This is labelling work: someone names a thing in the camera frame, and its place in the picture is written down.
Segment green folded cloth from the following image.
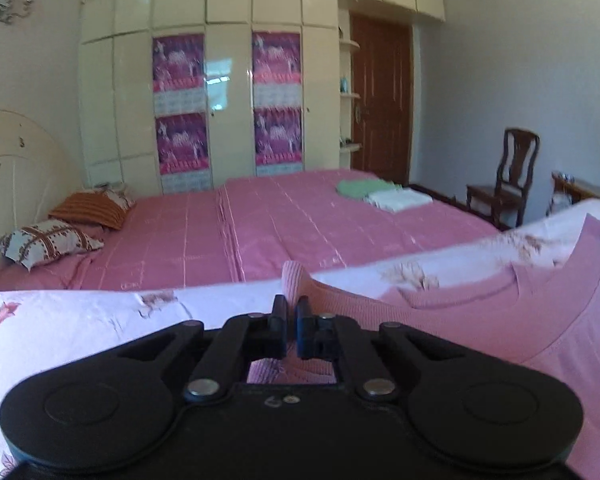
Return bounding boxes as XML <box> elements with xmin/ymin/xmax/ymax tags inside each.
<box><xmin>336</xmin><ymin>179</ymin><xmax>404</xmax><ymax>200</ymax></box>

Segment white folded cloth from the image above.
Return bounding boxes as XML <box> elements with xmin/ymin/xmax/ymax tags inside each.
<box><xmin>364</xmin><ymin>187</ymin><xmax>434</xmax><ymax>214</ymax></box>

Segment small floral pillow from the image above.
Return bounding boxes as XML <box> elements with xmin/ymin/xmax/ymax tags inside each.
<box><xmin>92</xmin><ymin>183</ymin><xmax>137</xmax><ymax>211</ymax></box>

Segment pink bedspread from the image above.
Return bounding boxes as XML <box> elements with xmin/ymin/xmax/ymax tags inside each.
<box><xmin>0</xmin><ymin>169</ymin><xmax>501</xmax><ymax>292</ymax></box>

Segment cream corner shelves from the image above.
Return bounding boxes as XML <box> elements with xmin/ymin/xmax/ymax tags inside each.
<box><xmin>338</xmin><ymin>37</ymin><xmax>364</xmax><ymax>154</ymax></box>

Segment white brown patterned pillow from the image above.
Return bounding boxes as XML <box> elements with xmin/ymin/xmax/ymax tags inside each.
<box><xmin>0</xmin><ymin>218</ymin><xmax>105</xmax><ymax>271</ymax></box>

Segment dark wooden chair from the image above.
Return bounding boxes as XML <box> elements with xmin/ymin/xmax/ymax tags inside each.
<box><xmin>466</xmin><ymin>128</ymin><xmax>541</xmax><ymax>229</ymax></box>

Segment brown wooden door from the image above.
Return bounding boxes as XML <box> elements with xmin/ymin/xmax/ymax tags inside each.
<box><xmin>350</xmin><ymin>14</ymin><xmax>415</xmax><ymax>186</ymax></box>

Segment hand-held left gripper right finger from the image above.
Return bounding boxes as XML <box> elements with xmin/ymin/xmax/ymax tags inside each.
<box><xmin>295</xmin><ymin>296</ymin><xmax>462</xmax><ymax>402</ymax></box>

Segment pink long-sleeve sweater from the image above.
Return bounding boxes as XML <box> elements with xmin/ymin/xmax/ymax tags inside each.
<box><xmin>247</xmin><ymin>212</ymin><xmax>600</xmax><ymax>480</ymax></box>

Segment cream panelled wardrobe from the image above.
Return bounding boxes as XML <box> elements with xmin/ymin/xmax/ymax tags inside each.
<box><xmin>77</xmin><ymin>0</ymin><xmax>448</xmax><ymax>196</ymax></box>

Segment purple wall poster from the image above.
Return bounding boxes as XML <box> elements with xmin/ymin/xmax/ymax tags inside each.
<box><xmin>254</xmin><ymin>107</ymin><xmax>305</xmax><ymax>177</ymax></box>
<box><xmin>152</xmin><ymin>33</ymin><xmax>206</xmax><ymax>116</ymax></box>
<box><xmin>155</xmin><ymin>112</ymin><xmax>214</xmax><ymax>194</ymax></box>
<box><xmin>252</xmin><ymin>31</ymin><xmax>302</xmax><ymax>109</ymax></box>

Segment white floral bedsheet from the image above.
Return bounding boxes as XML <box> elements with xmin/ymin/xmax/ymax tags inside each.
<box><xmin>0</xmin><ymin>197</ymin><xmax>600</xmax><ymax>480</ymax></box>

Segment brown wooden cabinet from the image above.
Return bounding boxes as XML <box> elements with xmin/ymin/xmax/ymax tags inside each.
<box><xmin>551</xmin><ymin>171</ymin><xmax>600</xmax><ymax>209</ymax></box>

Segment orange striped pillow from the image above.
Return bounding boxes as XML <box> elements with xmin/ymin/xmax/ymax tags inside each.
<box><xmin>48</xmin><ymin>191</ymin><xmax>131</xmax><ymax>231</ymax></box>

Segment cream rounded headboard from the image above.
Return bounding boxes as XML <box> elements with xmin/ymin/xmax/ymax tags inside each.
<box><xmin>0</xmin><ymin>106</ymin><xmax>84</xmax><ymax>273</ymax></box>

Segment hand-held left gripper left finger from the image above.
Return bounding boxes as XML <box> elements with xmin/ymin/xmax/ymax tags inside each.
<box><xmin>117</xmin><ymin>294</ymin><xmax>288</xmax><ymax>403</ymax></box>

